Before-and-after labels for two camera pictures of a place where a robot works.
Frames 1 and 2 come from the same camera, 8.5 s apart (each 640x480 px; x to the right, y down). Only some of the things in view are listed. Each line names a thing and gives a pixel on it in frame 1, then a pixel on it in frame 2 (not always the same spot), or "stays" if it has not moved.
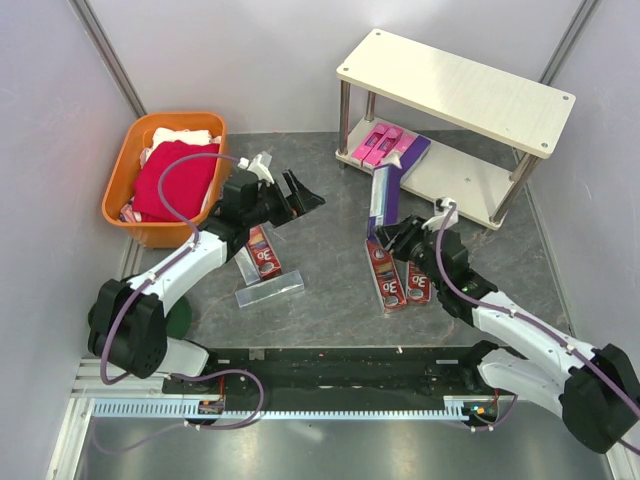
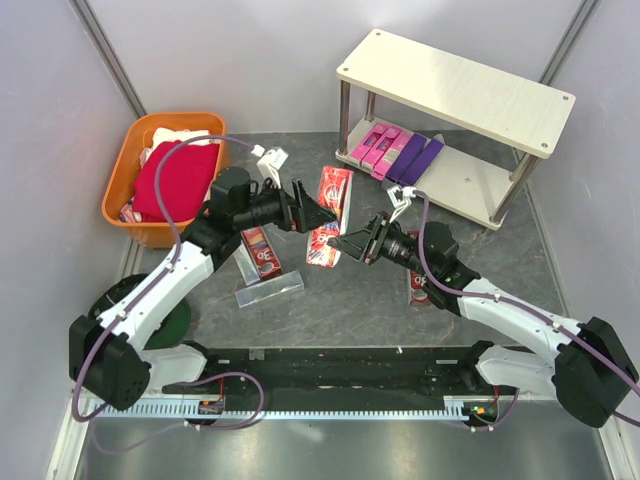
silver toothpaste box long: [273, 288] stays
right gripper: [411, 227] → [364, 242]
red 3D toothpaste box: [419, 285] stays
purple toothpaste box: [385, 197] → [421, 163]
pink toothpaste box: [383, 147] stays
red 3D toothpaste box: [386, 276] → [334, 195]
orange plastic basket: [123, 164] stays
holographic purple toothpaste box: [412, 157] stays
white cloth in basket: [187, 136] stays
